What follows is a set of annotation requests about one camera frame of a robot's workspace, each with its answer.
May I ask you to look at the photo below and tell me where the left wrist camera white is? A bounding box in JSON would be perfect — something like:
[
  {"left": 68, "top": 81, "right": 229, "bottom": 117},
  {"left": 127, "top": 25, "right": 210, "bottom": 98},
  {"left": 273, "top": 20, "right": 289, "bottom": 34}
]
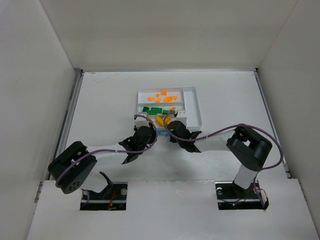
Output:
[{"left": 134, "top": 112, "right": 149, "bottom": 129}]

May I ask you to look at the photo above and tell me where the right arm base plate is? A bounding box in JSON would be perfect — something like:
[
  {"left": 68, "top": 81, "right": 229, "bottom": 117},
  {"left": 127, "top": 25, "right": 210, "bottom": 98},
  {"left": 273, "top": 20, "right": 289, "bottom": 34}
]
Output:
[{"left": 215, "top": 181, "right": 270, "bottom": 211}]

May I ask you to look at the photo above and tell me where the yellow 2x3 lego brick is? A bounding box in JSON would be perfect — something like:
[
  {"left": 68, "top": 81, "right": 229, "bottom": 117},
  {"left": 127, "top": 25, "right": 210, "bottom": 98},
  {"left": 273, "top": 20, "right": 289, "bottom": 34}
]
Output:
[{"left": 155, "top": 115, "right": 173, "bottom": 127}]

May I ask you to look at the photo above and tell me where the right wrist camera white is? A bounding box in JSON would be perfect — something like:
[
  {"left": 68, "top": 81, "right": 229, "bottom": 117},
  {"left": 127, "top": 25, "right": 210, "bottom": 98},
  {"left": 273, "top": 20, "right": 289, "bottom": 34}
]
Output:
[{"left": 174, "top": 110, "right": 188, "bottom": 126}]

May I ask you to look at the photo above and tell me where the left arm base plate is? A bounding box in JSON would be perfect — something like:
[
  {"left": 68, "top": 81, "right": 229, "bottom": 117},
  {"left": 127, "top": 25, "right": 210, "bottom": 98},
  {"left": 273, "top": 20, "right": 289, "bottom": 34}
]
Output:
[{"left": 80, "top": 182, "right": 128, "bottom": 211}]

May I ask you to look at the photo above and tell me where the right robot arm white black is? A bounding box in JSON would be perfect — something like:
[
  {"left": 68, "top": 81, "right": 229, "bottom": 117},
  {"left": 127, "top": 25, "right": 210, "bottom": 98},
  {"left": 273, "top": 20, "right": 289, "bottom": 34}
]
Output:
[{"left": 166, "top": 120, "right": 273, "bottom": 190}]

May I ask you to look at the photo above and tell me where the light blue lego row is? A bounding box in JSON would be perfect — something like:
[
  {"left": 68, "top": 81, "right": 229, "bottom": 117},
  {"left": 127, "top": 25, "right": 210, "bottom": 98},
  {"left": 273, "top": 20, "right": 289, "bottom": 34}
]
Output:
[{"left": 157, "top": 131, "right": 169, "bottom": 137}]

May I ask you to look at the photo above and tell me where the green L-shaped lego brick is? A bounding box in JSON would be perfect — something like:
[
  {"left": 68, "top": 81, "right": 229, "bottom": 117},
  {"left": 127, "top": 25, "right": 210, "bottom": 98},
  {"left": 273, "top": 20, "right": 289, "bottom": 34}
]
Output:
[{"left": 148, "top": 107, "right": 163, "bottom": 115}]

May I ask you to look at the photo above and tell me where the white divided plastic tray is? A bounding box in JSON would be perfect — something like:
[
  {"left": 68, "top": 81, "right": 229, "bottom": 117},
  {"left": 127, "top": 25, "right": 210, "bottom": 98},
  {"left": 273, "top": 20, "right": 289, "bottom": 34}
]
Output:
[{"left": 137, "top": 86, "right": 202, "bottom": 131}]

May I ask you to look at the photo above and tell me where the green 2x4 lego brick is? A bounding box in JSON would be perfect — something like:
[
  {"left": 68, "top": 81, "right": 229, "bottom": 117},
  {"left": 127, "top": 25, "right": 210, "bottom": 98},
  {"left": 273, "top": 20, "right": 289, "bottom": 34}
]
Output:
[{"left": 162, "top": 109, "right": 169, "bottom": 115}]

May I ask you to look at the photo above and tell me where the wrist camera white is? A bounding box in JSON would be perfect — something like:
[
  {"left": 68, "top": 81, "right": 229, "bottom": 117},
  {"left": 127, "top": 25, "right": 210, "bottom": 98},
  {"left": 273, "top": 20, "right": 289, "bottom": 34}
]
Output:
[
  {"left": 174, "top": 110, "right": 188, "bottom": 126},
  {"left": 134, "top": 112, "right": 149, "bottom": 129}
]

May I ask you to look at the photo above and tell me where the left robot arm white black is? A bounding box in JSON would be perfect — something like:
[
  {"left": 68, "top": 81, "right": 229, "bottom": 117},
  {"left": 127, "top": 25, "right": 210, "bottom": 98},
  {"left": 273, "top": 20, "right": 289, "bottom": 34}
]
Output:
[{"left": 47, "top": 124, "right": 157, "bottom": 194}]

